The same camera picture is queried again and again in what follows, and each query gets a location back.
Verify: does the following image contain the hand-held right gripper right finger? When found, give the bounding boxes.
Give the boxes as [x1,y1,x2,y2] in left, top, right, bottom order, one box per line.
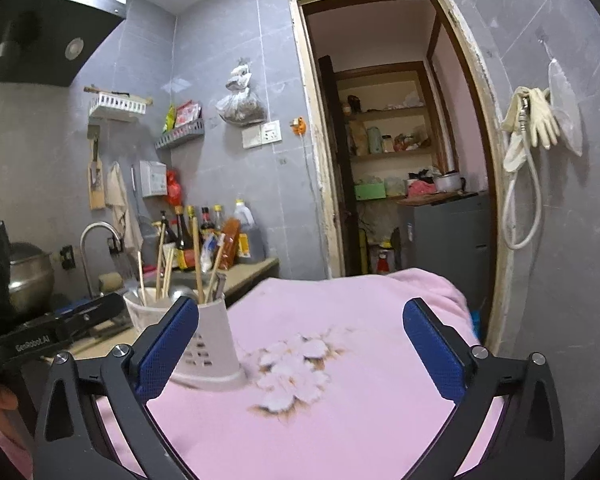
[402,298,566,480]

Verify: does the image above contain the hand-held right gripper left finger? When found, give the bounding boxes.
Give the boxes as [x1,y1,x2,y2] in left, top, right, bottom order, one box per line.
[32,296,206,480]

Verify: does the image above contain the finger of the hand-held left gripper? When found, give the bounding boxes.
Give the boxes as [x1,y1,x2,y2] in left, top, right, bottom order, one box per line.
[50,292,127,318]
[40,310,131,343]

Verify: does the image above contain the white plastic utensil holder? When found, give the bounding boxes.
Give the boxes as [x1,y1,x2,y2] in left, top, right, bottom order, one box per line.
[123,287,247,393]

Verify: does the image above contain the chrome faucet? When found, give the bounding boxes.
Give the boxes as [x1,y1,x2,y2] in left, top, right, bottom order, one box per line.
[79,221,126,301]

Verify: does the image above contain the large steel pot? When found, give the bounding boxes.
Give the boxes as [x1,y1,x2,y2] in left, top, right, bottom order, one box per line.
[7,241,56,316]

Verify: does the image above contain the pink floral blanket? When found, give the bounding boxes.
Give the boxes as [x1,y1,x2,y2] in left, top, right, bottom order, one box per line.
[0,267,506,480]

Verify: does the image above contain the wooden knife board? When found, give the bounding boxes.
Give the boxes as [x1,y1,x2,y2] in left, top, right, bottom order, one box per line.
[86,125,107,211]

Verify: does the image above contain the beige hanging towel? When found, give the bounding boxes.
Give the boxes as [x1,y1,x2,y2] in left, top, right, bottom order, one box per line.
[105,161,145,253]

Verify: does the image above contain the grey cabinet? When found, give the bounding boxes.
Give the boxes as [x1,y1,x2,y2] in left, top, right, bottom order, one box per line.
[399,191,492,311]

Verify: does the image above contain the red plastic bag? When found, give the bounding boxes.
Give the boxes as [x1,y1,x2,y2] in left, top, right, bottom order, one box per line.
[166,170,185,206]

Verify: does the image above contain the row of condiment bottles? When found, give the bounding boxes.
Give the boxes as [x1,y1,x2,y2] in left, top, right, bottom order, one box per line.
[152,199,268,273]

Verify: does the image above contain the small metal pot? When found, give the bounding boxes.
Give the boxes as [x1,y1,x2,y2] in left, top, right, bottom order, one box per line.
[432,171,463,193]

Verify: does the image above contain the green box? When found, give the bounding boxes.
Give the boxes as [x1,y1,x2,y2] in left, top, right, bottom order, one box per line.
[354,182,387,202]

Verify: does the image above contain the red snack packet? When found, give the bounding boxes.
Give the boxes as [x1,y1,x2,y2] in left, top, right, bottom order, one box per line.
[174,101,202,128]

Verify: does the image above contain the cream rubber glove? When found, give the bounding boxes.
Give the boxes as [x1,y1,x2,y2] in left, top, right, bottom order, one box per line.
[527,87,562,150]
[500,86,531,173]

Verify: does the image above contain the hanging plastic bag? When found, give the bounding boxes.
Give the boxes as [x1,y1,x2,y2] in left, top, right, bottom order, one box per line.
[215,58,270,127]

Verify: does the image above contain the wooden shelf unit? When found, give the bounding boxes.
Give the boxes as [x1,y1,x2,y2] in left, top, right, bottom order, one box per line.
[332,60,453,201]

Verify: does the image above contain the white mesh bag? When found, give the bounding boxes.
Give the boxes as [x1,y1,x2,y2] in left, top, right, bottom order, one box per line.
[547,40,584,157]

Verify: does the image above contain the black range hood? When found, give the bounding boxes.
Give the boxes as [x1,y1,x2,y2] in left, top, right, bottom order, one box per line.
[0,0,128,87]

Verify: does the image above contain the white wall box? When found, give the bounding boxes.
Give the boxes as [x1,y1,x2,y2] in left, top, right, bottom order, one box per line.
[139,160,168,198]

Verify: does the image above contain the white hose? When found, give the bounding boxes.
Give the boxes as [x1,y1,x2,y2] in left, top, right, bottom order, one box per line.
[501,95,543,251]

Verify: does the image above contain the grey wall shelf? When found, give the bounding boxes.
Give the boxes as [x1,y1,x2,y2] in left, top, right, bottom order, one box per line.
[154,119,206,151]

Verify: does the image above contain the white wall rack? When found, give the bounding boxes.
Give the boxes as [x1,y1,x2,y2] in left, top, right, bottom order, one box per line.
[84,85,154,122]

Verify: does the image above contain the thin wall cable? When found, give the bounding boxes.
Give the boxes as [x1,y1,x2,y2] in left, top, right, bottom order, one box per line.
[304,135,326,281]

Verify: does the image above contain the white wall switch panel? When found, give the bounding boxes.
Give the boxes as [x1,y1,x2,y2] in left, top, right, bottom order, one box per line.
[242,120,283,150]

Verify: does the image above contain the wooden door frame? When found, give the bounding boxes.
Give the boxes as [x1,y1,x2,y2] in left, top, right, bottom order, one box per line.
[287,0,518,356]

